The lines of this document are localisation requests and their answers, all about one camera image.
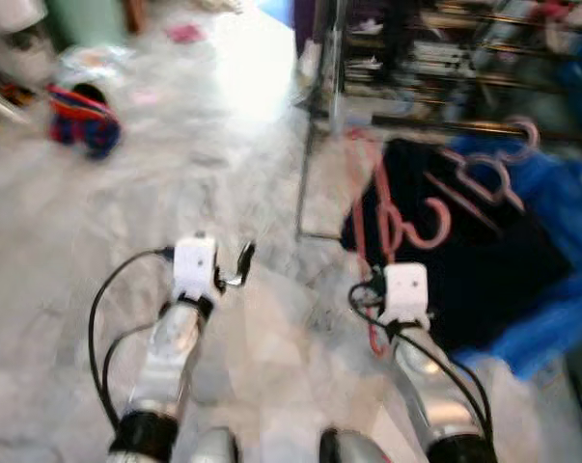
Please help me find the dark navy garment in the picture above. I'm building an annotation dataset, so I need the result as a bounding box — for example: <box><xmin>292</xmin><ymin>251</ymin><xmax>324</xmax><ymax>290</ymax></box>
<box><xmin>341</xmin><ymin>138</ymin><xmax>573</xmax><ymax>353</ymax></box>

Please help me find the silver robot right leg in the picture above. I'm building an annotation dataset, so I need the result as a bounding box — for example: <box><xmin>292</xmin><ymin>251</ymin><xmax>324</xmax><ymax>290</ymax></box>
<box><xmin>319</xmin><ymin>429</ymin><xmax>393</xmax><ymax>463</ymax></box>

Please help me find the silver robot leg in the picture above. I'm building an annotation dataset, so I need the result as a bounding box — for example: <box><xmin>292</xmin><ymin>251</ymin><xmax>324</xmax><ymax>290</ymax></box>
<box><xmin>319</xmin><ymin>429</ymin><xmax>393</xmax><ymax>463</ymax></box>
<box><xmin>189</xmin><ymin>427</ymin><xmax>241</xmax><ymax>463</ymax></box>

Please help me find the silver robot left leg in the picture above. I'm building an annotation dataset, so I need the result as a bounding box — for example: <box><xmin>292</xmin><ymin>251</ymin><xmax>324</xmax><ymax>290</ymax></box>
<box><xmin>189</xmin><ymin>427</ymin><xmax>241</xmax><ymax>463</ymax></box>

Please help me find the black metal drying rack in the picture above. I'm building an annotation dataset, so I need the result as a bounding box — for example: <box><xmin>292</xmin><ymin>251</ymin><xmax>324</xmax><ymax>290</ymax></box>
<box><xmin>295</xmin><ymin>0</ymin><xmax>582</xmax><ymax>242</ymax></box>

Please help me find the royal blue garment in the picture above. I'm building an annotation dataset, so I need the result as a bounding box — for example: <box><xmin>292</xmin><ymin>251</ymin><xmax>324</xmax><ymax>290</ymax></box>
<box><xmin>445</xmin><ymin>130</ymin><xmax>582</xmax><ymax>379</ymax></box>

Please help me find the navy red fabric bag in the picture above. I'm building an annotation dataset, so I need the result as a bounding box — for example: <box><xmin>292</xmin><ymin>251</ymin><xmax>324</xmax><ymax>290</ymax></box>
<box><xmin>47</xmin><ymin>82</ymin><xmax>123</xmax><ymax>160</ymax></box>

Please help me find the small pink cloth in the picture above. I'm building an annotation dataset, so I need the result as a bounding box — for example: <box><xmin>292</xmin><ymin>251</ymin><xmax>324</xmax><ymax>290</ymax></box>
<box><xmin>165</xmin><ymin>24</ymin><xmax>205</xmax><ymax>44</ymax></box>

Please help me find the crumpled silver plastic bag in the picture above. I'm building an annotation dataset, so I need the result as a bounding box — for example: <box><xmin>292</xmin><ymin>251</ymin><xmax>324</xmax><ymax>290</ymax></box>
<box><xmin>54</xmin><ymin>43</ymin><xmax>137</xmax><ymax>93</ymax></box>

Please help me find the green ribbed object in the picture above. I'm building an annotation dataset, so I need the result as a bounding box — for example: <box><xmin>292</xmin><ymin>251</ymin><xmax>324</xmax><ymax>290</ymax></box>
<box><xmin>44</xmin><ymin>0</ymin><xmax>127</xmax><ymax>49</ymax></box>

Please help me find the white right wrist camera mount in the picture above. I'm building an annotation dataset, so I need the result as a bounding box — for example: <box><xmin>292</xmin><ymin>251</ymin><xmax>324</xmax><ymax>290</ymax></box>
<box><xmin>384</xmin><ymin>262</ymin><xmax>430</xmax><ymax>327</ymax></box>

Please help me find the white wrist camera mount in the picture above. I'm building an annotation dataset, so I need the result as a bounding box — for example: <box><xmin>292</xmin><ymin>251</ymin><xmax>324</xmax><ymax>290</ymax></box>
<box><xmin>173</xmin><ymin>236</ymin><xmax>220</xmax><ymax>302</ymax></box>
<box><xmin>384</xmin><ymin>262</ymin><xmax>430</xmax><ymax>327</ymax></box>

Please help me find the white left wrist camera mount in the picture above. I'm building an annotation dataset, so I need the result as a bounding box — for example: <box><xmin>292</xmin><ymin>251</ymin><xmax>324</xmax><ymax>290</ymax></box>
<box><xmin>173</xmin><ymin>236</ymin><xmax>220</xmax><ymax>302</ymax></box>

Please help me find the long black left arm cable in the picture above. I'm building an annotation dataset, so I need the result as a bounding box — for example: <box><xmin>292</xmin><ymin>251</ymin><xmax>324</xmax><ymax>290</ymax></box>
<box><xmin>88</xmin><ymin>246</ymin><xmax>178</xmax><ymax>430</ymax></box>

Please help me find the short black left arm cable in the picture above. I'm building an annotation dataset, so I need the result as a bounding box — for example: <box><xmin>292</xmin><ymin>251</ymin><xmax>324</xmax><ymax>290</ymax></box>
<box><xmin>102</xmin><ymin>323</ymin><xmax>161</xmax><ymax>411</ymax></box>

